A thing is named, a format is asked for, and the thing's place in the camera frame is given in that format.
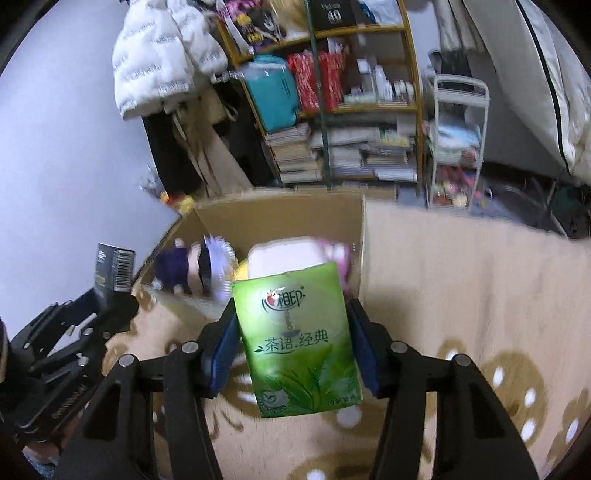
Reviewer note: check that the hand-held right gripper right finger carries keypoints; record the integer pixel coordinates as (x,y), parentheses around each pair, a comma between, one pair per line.
(369,350)

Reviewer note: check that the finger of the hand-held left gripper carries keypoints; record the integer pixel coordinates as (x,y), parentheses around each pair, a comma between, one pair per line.
(69,309)
(115,316)

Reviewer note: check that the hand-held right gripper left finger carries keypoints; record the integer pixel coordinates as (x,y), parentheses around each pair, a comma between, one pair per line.
(220,350)

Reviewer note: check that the small black box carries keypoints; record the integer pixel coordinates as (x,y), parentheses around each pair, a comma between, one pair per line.
(114,270)

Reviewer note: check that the green tissue pack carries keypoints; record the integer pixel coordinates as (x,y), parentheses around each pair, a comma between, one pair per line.
(300,350)

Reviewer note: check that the purple white-haired plush doll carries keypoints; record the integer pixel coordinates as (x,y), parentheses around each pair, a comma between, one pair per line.
(198,270)

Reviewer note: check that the pale pink tissue pack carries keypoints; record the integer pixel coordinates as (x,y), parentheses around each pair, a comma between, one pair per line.
(284,258)

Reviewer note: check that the printed cardboard box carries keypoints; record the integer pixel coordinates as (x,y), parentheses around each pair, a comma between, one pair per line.
(286,217)

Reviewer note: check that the person's left hand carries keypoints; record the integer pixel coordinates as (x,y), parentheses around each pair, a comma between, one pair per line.
(41,454)

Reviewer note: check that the pink plush toy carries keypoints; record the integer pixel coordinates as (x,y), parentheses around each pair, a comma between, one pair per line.
(336,263)

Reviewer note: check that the beige flower printed blanket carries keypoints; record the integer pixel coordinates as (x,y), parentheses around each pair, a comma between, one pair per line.
(461,286)

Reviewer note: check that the pile of small toys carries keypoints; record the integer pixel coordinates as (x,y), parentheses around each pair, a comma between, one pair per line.
(166,191)

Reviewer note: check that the dark hanging coat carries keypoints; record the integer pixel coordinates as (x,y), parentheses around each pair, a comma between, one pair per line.
(168,152)

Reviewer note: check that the beige hanging coat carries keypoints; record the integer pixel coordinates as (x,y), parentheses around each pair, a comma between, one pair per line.
(217,152)

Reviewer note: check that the pile of magazines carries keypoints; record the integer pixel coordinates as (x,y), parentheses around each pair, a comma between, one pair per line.
(369,152)

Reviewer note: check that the stack of old books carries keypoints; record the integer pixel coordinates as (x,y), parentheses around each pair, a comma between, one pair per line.
(295,154)

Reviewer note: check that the white trolley cart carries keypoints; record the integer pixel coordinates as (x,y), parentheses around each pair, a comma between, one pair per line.
(457,147)

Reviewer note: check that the light blue folded cloth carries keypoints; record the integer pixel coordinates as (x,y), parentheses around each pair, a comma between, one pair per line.
(455,136)

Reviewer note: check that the wooden shelf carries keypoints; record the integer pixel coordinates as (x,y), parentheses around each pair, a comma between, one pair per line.
(369,110)

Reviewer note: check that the teal bag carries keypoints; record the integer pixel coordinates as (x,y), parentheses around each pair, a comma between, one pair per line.
(272,94)

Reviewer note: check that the green pole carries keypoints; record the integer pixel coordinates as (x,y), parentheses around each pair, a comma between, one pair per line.
(318,92)

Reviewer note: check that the group of white bottles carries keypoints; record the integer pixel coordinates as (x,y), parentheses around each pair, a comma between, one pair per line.
(385,85)

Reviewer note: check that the white puffer jacket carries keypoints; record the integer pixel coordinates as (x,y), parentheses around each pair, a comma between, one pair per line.
(157,50)

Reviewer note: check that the red gift bag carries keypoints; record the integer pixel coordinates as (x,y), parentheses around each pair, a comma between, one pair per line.
(316,81)

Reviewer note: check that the black bag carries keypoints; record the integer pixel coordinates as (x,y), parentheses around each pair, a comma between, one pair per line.
(455,62)

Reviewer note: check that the colourful printed cloth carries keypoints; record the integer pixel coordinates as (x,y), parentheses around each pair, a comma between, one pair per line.
(251,21)

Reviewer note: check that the cream duvet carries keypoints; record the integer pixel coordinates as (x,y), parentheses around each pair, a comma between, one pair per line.
(549,69)

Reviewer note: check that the black gift box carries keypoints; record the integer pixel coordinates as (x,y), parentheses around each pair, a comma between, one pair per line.
(333,13)

